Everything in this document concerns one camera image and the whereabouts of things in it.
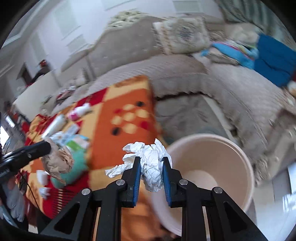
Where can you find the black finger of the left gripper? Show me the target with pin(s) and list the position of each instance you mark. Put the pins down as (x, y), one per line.
(14, 161)

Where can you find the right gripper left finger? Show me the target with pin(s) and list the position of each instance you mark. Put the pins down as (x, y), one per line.
(96, 215)

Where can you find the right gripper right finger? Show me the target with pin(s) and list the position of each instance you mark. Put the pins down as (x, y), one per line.
(207, 214)

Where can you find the brown paper bag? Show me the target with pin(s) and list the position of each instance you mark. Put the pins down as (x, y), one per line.
(59, 161)

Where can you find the white paper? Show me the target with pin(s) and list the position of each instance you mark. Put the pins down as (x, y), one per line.
(151, 163)

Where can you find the beige round trash bin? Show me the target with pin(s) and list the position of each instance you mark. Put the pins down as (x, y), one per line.
(208, 161)

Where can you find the white gloved left hand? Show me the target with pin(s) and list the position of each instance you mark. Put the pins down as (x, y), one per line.
(14, 201)

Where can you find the tall white bottle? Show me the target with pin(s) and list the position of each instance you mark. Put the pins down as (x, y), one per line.
(55, 126)

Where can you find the green plush toy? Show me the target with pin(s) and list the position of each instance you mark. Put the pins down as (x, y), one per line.
(79, 167)

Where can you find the white green milk carton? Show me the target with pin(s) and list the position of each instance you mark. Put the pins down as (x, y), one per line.
(71, 139)

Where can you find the pink white small bottle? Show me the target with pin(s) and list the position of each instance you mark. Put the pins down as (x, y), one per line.
(78, 112)

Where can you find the orange red patterned blanket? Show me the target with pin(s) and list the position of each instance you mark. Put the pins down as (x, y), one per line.
(122, 113)

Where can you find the beige tufted sofa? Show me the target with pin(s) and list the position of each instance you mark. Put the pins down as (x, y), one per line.
(263, 114)

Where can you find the colourful striped cloth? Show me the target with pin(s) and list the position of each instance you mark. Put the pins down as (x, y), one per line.
(231, 52)

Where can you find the blue folded blanket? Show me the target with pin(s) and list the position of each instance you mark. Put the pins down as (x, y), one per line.
(276, 61)

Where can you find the ornate beige cushion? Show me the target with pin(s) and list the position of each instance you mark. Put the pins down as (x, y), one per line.
(181, 35)

